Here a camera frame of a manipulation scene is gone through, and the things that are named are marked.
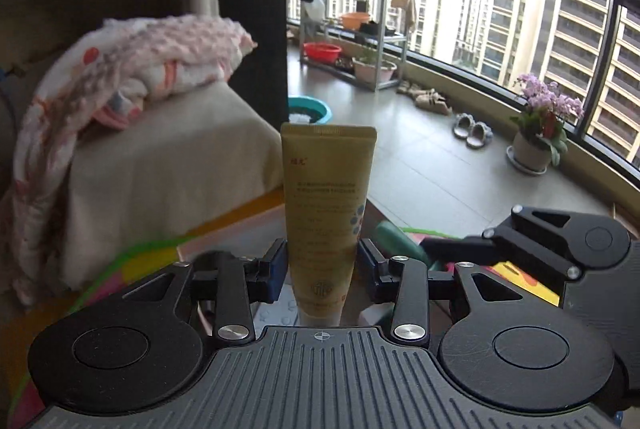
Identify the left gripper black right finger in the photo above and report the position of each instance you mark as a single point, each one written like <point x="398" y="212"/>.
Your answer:
<point x="403" y="282"/>

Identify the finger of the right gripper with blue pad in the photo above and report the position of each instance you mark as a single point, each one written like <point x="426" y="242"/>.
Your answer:
<point x="503" y="244"/>

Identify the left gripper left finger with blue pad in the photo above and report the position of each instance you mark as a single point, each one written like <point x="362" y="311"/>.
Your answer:
<point x="232" y="284"/>

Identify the cream lotion tube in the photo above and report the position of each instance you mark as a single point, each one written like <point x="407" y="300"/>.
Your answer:
<point x="326" y="180"/>

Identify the white power strip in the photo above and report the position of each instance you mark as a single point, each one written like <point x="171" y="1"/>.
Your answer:
<point x="284" y="311"/>

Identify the green plastic toy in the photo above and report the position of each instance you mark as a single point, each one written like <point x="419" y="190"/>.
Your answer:
<point x="394" y="242"/>

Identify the pink cardboard box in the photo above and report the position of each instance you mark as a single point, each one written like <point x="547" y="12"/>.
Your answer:
<point x="250" y="238"/>

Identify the colourful cartoon play mat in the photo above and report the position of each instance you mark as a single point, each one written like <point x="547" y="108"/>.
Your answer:
<point x="129" y="267"/>

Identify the pair of grey slippers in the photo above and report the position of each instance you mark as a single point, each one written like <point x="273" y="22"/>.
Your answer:
<point x="475" y="134"/>

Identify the pink flower pot plant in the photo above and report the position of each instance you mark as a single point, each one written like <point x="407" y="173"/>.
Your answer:
<point x="541" y="139"/>

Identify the beige covered sofa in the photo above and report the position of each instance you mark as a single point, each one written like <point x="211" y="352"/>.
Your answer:
<point x="187" y="160"/>

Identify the beige shoes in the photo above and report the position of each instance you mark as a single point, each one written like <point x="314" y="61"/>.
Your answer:
<point x="425" y="99"/>

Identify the teal plastic basin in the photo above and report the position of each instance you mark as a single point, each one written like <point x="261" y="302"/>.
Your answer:
<point x="308" y="110"/>

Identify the red plastic basin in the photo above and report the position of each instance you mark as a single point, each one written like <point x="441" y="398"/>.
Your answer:
<point x="323" y="53"/>

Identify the pink floral baby blanket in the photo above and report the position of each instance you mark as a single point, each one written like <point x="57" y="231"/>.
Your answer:
<point x="107" y="77"/>

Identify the metal balcony shelf rack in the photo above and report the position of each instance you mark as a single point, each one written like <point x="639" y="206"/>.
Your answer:
<point x="374" y="41"/>

